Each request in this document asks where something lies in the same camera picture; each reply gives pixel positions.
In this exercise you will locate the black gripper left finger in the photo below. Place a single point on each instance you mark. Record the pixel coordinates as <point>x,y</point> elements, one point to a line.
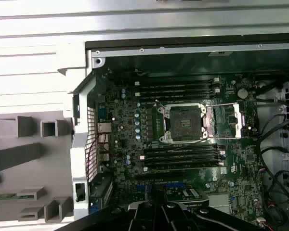
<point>144,219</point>

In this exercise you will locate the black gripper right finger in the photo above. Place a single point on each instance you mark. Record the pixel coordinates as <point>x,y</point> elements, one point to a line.
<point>173,219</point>

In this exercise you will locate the thin metal locking lever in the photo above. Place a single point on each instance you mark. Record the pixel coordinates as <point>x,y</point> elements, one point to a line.
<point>159,103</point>
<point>195,142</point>

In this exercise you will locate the metal socket cover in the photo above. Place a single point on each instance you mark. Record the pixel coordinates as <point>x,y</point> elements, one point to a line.
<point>238,120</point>

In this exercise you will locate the CPU socket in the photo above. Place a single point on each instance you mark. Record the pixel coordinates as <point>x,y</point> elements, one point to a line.
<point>183,122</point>

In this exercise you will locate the black graphics card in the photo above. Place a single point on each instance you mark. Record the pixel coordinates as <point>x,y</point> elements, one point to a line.
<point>178,196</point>

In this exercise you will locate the blue expansion slot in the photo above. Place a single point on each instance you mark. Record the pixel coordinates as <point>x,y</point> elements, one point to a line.
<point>143,188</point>

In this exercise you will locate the black expansion slot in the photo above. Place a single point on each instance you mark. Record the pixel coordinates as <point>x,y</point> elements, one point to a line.
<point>159,175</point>

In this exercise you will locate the white clip RAM slot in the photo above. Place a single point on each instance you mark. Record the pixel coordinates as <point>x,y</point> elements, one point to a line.
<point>180,155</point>
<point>175,81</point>
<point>175,92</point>

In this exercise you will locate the green motherboard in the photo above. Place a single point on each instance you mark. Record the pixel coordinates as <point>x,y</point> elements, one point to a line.
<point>231,154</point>

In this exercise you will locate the black open PC case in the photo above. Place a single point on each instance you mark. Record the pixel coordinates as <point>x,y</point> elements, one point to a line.
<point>80,149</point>

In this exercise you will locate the grey parts rack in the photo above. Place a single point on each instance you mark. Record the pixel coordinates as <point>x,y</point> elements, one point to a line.
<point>53,168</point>

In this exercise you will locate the silver coin cell battery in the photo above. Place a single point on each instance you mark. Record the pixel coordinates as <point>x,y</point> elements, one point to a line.
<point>242,93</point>

